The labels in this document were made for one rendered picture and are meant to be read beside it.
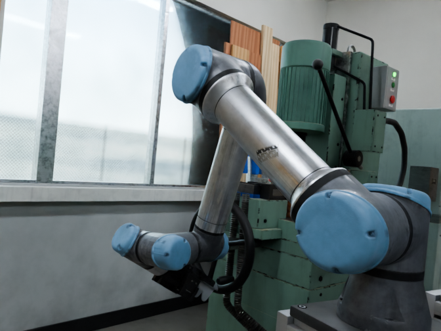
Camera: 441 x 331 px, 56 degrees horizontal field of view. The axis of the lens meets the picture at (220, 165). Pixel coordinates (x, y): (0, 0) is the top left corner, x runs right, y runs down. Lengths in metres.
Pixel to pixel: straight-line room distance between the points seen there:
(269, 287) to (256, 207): 0.28
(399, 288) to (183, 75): 0.53
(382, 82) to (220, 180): 0.93
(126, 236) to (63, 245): 1.53
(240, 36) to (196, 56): 2.46
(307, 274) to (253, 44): 2.35
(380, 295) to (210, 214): 0.42
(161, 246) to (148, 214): 1.86
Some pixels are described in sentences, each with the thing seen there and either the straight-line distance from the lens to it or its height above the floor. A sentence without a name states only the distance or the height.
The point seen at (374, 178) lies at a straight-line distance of 1.58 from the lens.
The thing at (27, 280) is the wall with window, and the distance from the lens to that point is 2.48.
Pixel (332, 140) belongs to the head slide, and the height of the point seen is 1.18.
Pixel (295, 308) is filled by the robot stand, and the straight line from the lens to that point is 0.80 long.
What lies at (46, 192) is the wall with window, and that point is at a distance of 2.34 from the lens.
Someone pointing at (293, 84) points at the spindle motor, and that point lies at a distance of 1.47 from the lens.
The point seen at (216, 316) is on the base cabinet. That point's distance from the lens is 1.61.
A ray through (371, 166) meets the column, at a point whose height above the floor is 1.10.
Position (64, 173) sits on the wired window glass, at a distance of 2.52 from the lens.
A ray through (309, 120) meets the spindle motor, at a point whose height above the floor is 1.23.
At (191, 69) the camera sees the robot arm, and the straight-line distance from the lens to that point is 0.82.
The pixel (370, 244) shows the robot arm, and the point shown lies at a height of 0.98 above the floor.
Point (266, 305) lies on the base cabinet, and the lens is 1.43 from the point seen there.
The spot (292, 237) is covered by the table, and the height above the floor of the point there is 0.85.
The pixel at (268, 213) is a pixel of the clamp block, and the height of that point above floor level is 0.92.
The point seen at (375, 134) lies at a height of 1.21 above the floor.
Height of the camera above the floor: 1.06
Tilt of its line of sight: 1 degrees down
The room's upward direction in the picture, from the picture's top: 5 degrees clockwise
